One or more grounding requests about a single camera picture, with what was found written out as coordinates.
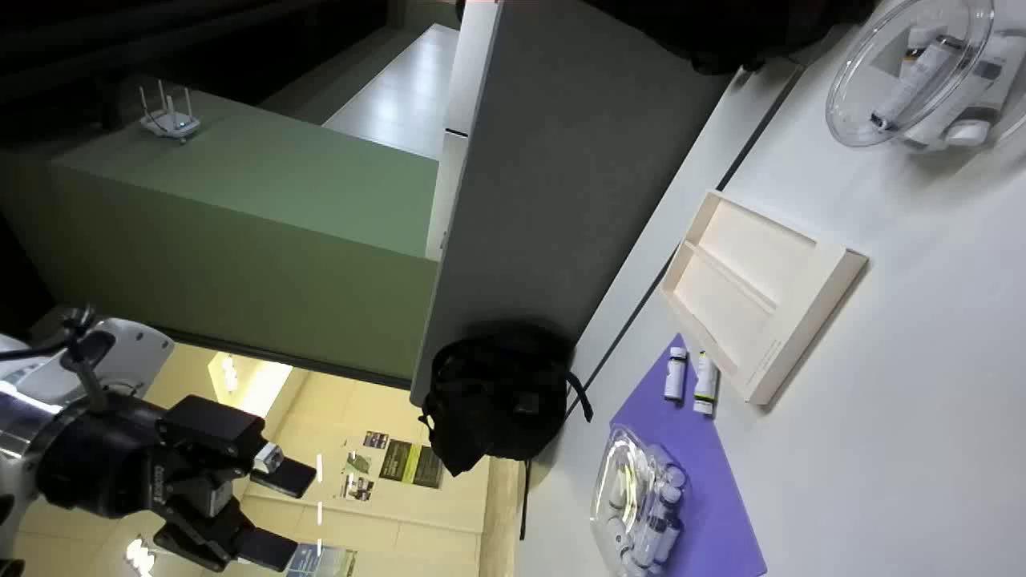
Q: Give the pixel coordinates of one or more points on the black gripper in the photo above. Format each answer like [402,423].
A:
[106,466]

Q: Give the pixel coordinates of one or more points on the white bottle dark cap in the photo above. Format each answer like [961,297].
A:
[708,387]

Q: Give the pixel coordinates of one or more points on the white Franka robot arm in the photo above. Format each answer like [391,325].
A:
[128,346]

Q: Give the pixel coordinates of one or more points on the small white bottle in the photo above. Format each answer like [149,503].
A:
[670,474]
[660,545]
[666,506]

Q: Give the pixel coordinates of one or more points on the light wooden tray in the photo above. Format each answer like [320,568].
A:
[755,293]

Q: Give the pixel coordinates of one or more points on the white tube bottle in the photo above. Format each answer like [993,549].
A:
[989,82]
[909,83]

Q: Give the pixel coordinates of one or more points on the black duffel bag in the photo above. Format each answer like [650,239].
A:
[498,394]

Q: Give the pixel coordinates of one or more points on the green cabinet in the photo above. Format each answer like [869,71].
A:
[245,236]

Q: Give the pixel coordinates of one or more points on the clear plastic container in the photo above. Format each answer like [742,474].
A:
[631,500]

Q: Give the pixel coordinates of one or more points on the white router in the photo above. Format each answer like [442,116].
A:
[169,120]

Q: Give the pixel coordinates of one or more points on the purple mat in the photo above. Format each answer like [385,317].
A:
[716,515]

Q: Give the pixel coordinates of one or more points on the grey desk partition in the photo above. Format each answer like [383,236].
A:
[557,160]

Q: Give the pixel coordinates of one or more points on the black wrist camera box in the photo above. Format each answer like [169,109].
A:
[212,427]

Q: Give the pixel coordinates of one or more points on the dark wall sign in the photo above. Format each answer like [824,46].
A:
[398,461]

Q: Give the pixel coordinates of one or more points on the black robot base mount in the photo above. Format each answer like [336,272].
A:
[727,34]

